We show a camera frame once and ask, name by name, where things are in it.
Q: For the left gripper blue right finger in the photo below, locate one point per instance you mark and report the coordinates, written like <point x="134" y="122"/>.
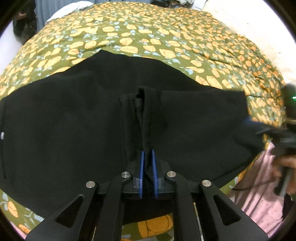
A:
<point x="160" y="168"/>

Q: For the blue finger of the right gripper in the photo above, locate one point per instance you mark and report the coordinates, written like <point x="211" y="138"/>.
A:
<point x="252" y="126"/>

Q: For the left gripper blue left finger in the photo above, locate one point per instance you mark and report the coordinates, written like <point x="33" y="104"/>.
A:
<point x="136" y="170"/>

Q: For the black pants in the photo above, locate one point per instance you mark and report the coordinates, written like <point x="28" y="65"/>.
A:
<point x="89" y="122"/>

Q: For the pink dotted pyjama legs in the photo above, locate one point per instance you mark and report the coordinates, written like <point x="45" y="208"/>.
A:
<point x="255" y="196"/>

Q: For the green floral bed quilt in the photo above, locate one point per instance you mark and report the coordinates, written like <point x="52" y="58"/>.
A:
<point x="191" y="41"/>

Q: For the cream pillow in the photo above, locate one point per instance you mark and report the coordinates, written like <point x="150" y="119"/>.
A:
<point x="256" y="21"/>

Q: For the light blue folded cloth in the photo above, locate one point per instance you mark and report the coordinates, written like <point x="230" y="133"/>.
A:
<point x="70" y="8"/>

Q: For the blue-grey curtain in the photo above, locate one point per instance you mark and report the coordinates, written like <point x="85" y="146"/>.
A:
<point x="45" y="9"/>

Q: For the black clothes hanging on wall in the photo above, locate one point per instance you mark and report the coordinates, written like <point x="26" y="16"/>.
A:
<point x="25" y="22"/>

